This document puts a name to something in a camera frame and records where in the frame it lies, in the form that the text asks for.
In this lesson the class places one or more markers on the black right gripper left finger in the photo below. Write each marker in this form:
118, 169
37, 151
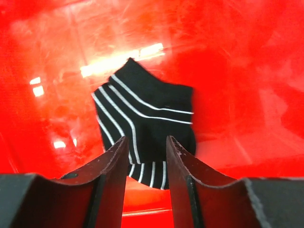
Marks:
89, 197

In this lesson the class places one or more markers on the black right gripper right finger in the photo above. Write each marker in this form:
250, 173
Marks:
202, 197

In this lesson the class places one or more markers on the black striped sock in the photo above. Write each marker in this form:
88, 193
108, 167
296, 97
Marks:
135, 104

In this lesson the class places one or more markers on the red plastic tray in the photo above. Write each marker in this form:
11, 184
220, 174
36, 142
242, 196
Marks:
244, 60

